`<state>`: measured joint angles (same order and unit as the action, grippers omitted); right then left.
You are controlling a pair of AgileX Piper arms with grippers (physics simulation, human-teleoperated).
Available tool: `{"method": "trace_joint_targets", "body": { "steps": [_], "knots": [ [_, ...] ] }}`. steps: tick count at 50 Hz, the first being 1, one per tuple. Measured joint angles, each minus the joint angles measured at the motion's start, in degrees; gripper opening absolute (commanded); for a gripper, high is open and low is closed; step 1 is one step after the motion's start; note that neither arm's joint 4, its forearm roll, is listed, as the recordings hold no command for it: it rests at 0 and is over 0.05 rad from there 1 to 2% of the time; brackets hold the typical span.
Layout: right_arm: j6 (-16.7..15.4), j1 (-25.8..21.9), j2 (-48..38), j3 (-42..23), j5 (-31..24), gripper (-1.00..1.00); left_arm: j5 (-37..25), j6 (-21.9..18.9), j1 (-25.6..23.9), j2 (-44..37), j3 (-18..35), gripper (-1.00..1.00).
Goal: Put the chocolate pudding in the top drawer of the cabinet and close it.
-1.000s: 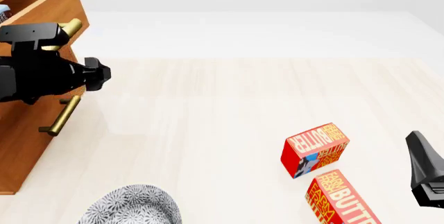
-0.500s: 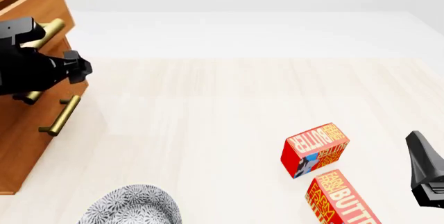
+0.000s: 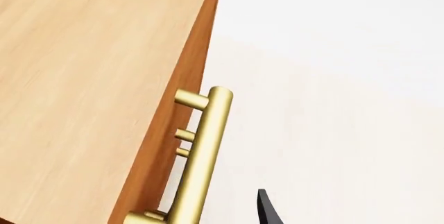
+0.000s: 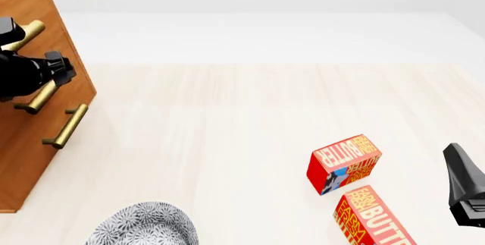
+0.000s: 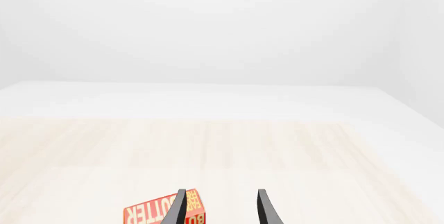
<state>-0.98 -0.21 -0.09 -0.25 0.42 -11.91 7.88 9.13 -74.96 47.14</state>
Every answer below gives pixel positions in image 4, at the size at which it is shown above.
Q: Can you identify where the red butter box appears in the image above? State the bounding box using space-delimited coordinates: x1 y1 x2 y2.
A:
305 133 383 197
332 184 418 245

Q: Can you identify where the wooden cabinet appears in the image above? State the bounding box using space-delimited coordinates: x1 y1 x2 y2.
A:
0 0 98 214

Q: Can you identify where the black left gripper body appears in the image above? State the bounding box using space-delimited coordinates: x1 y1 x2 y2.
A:
44 49 77 87

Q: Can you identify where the brass drawer handle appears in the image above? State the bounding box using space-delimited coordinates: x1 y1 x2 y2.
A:
0 19 46 52
41 103 89 149
14 81 60 115

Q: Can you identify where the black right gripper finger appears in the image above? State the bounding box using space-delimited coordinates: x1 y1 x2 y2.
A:
443 142 485 205

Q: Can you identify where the grey patterned bowl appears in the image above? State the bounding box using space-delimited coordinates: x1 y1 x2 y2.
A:
83 200 200 245

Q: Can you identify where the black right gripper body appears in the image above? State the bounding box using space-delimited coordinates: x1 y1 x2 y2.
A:
449 191 485 228

